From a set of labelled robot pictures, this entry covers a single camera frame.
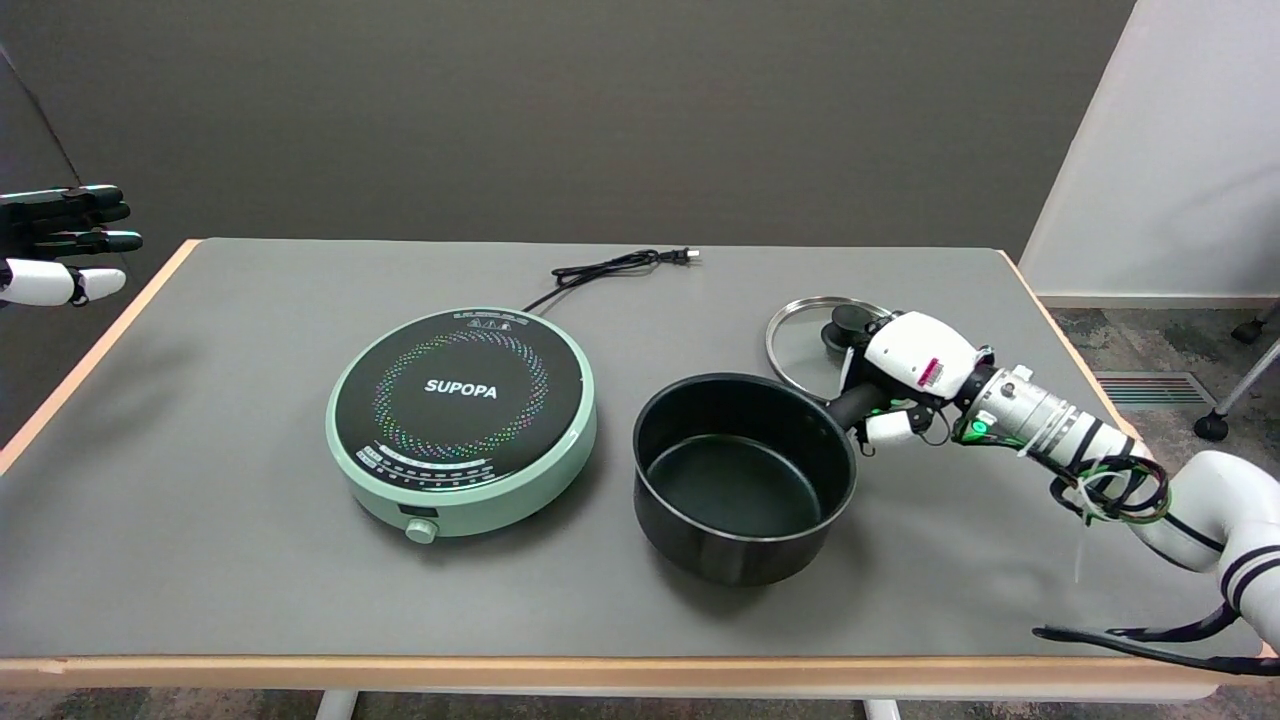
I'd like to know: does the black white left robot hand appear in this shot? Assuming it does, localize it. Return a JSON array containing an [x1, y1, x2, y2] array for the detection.
[[0, 185, 143, 308]]

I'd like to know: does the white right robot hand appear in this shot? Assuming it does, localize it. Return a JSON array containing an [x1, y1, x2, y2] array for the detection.
[[845, 311, 996, 456]]

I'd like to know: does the black soup pot with handle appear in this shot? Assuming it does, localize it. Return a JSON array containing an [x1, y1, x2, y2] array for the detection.
[[632, 372, 893, 588]]

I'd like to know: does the glass pot lid black knob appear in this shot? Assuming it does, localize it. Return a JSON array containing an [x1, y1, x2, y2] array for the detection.
[[765, 296, 898, 402]]

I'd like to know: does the floor air vent grille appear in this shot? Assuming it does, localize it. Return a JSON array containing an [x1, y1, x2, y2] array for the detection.
[[1093, 372, 1217, 410]]

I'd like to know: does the green round induction cooker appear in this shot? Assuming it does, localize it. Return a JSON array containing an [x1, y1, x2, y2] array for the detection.
[[326, 307, 599, 546]]

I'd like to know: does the coloured wrist wire bundle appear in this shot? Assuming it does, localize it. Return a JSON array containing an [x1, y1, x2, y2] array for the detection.
[[1050, 455, 1172, 527]]

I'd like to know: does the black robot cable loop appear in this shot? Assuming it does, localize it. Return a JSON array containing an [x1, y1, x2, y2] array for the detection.
[[1032, 600, 1280, 678]]

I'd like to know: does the black cooker power cord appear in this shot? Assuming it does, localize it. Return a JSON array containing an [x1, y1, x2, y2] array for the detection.
[[522, 248, 700, 314]]

